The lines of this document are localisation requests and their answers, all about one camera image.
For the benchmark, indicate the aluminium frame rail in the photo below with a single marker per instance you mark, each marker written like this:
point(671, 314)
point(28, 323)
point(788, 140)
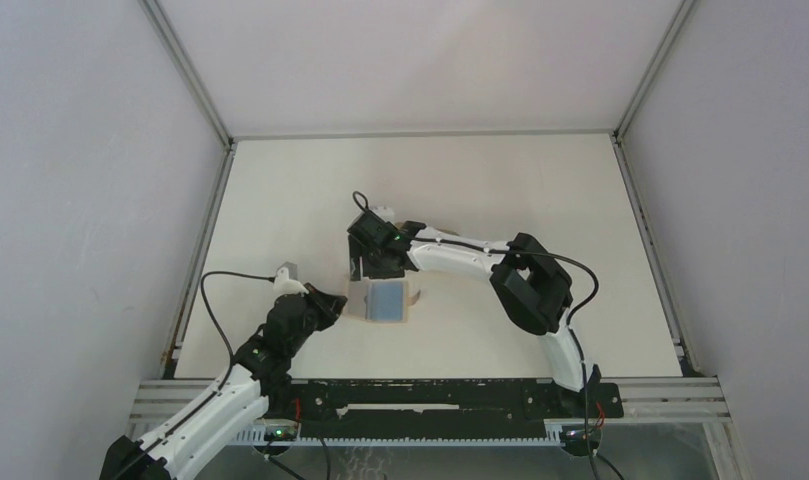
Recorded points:
point(644, 399)
point(424, 134)

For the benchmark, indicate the aluminium frame front rail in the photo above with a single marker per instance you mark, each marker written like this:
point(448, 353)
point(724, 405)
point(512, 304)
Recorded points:
point(644, 399)

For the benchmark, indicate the left aluminium frame post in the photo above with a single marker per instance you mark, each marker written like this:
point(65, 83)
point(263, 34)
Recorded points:
point(159, 19)

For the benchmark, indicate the back aluminium frame rail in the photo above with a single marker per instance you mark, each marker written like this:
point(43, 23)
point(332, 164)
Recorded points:
point(424, 134)

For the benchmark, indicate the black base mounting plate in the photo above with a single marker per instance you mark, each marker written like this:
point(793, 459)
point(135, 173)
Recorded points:
point(441, 409)

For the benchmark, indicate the right green controller board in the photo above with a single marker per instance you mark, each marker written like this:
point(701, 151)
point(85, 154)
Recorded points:
point(581, 435)

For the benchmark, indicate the left green controller board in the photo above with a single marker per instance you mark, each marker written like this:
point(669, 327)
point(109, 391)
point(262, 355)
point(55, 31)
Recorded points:
point(280, 434)

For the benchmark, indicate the aluminium frame post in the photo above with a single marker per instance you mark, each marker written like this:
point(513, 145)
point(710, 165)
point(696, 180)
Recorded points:
point(662, 51)
point(159, 19)

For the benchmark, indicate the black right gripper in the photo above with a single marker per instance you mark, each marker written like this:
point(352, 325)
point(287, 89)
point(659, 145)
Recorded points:
point(355, 251)

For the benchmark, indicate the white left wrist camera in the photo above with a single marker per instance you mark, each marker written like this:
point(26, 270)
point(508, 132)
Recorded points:
point(286, 282)

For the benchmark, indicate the right aluminium frame post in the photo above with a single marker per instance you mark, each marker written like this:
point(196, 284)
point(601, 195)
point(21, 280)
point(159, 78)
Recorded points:
point(662, 51)

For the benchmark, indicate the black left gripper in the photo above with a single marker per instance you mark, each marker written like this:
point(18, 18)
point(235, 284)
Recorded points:
point(329, 306)

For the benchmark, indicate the green controller board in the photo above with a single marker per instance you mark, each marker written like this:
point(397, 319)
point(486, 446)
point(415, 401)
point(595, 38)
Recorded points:
point(280, 434)
point(581, 435)

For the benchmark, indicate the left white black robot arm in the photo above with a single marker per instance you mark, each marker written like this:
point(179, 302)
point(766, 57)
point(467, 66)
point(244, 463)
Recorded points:
point(258, 375)

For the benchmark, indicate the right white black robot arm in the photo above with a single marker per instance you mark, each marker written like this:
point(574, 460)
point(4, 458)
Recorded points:
point(540, 292)

